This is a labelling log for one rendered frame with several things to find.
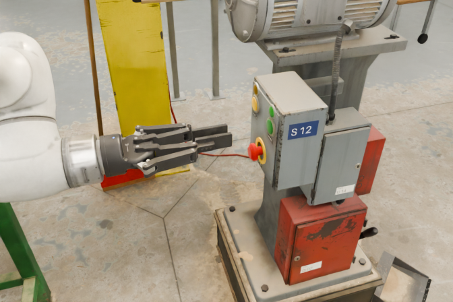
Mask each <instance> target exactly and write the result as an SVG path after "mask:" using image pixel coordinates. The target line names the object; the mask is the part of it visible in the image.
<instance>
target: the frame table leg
mask: <svg viewBox="0 0 453 302"><path fill-rule="evenodd" d="M0 237H1V239H2V241H3V242H4V244H5V246H6V248H7V250H8V252H9V254H10V256H11V258H12V260H13V262H14V264H15V266H16V268H17V269H18V272H19V273H20V276H21V277H22V280H23V279H24V278H29V277H33V276H37V278H38V280H39V282H40V283H39V284H38V295H37V302H51V291H50V289H49V286H48V284H47V282H46V280H45V278H44V276H43V274H42V271H41V269H40V267H39V265H38V263H37V261H36V258H35V257H34V254H33V252H32V250H31V248H30V246H29V244H28V241H27V239H26V236H25V234H24V232H23V230H22V228H21V225H20V223H19V221H18V218H17V216H16V214H15V212H14V210H13V208H12V206H11V204H10V202H0Z"/></svg>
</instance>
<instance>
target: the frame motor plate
mask: <svg viewBox="0 0 453 302"><path fill-rule="evenodd" d="M355 32H356V33H357V34H358V35H359V39H355V40H345V41H342V44H341V45H342V46H341V52H340V59H346V58H352V57H361V56H366V55H376V54H381V53H391V52H396V51H404V50H405V49H406V46H407V42H408V40H407V39H405V38H403V37H402V36H400V35H399V34H397V33H395V32H393V31H391V30H390V29H388V28H387V27H385V26H383V25H381V24H380V25H379V26H376V27H374V28H366V29H355ZM255 43H256V44H257V45H258V46H259V48H261V50H263V52H264V53H265V54H266V55H267V56H268V57H269V59H270V60H271V61H272V62H273V63H274V64H275V66H277V67H288V66H293V65H302V64H308V63H317V62H322V61H331V60H333V54H334V47H335V46H334V45H335V42H329V43H323V44H313V45H307V46H301V47H291V48H287V47H284V48H283V49H274V50H269V51H268V50H266V48H265V47H264V46H263V45H262V44H261V43H260V42H259V41H258V40H257V41H255Z"/></svg>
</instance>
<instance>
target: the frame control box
mask: <svg viewBox="0 0 453 302"><path fill-rule="evenodd" d="M256 82H257V83H258V86H259V89H260V93H259V96H256V95H255V93H254V92H252V98H253V97H255V99H256V102H257V110H256V111H255V110H254V109H253V107H252V108H251V137H250V144H251V143H254V144H255V145H256V147H258V146H261V147H262V150H263V154H262V155H260V156H258V160H257V162H258V163H259V165H260V167H261V169H262V170H263V172H264V174H265V176H266V178H267V180H268V181H269V183H270V185H271V187H273V189H274V191H280V190H284V189H290V188H294V187H299V186H303V185H309V184H312V183H315V178H316V173H317V169H318V162H319V158H320V151H321V147H322V140H323V135H324V128H325V125H326V126H329V124H330V123H329V115H328V106H327V105H326V104H325V103H324V102H323V101H322V100H321V99H320V97H319V96H318V95H317V94H316V93H315V92H314V91H313V90H312V89H311V88H310V87H309V86H308V85H307V84H306V83H305V82H304V81H303V80H302V79H301V78H300V77H299V76H298V75H297V73H296V72H295V71H288V72H282V73H273V74H268V75H259V76H256V77H254V81H253V85H254V84H255V83H256ZM271 104H273V105H274V107H275V109H276V118H275V119H272V118H271V117H270V114H269V106H270V105H271ZM267 120H271V122H272V126H273V133H272V134H269V133H268V130H267V126H266V123H267Z"/></svg>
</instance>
